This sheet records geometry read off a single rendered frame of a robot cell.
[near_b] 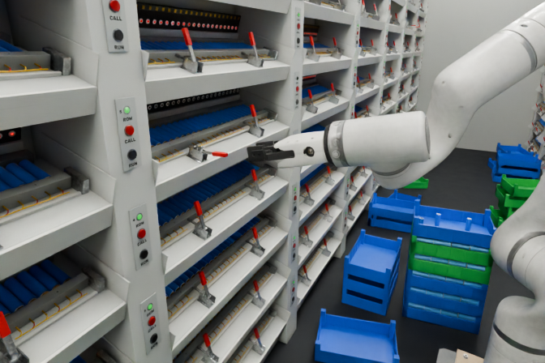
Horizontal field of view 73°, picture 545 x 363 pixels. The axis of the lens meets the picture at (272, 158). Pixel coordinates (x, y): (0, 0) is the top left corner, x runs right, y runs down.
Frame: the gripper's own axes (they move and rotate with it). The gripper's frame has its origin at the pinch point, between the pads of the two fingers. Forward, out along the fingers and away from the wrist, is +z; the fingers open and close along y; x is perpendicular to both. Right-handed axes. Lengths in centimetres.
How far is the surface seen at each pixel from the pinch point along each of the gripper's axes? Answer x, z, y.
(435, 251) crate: -65, -21, 83
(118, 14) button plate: 27.8, 8.6, -19.6
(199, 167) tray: -1.9, 15.2, -2.0
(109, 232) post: -6.7, 18.4, -24.9
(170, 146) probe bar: 3.9, 20.0, -4.2
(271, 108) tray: 5.2, 20.2, 44.8
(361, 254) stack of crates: -76, 15, 97
